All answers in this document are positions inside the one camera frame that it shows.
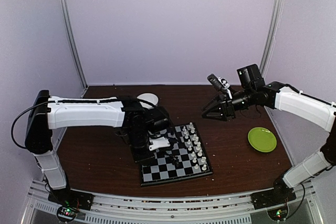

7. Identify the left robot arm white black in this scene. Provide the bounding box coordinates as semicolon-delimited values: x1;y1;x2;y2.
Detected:
22;90;172;205

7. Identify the green plate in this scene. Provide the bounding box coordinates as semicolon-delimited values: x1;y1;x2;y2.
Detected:
248;127;277;153

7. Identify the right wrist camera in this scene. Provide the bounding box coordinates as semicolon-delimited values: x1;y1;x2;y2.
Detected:
207;73;232;99

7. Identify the white ceramic bowl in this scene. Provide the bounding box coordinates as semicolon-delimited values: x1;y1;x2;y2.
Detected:
137;93;159;109

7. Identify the left aluminium corner post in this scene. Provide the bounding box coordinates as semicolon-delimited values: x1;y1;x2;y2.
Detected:
60;0;88;89

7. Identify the aluminium corner post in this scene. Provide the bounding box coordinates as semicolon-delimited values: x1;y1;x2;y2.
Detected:
259;0;284;78
60;0;88;89

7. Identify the black white chessboard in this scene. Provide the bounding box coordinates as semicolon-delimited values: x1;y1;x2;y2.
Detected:
139;122;213;187

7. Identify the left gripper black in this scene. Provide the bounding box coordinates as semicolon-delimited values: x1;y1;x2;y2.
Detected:
127;129;155;166

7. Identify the black chess pieces pile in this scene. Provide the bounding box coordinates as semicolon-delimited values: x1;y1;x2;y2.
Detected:
165;153;180;167

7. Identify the right aluminium corner post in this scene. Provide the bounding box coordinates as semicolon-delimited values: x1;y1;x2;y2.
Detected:
259;0;284;78

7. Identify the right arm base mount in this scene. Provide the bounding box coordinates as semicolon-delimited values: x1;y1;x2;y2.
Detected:
251;177;296;222

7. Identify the aluminium front rail frame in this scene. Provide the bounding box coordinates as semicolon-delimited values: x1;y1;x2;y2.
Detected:
22;178;320;224

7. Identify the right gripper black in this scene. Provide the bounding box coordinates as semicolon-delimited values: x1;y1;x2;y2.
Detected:
202;87;255;121

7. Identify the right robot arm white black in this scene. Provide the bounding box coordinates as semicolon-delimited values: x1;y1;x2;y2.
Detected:
202;64;335;204

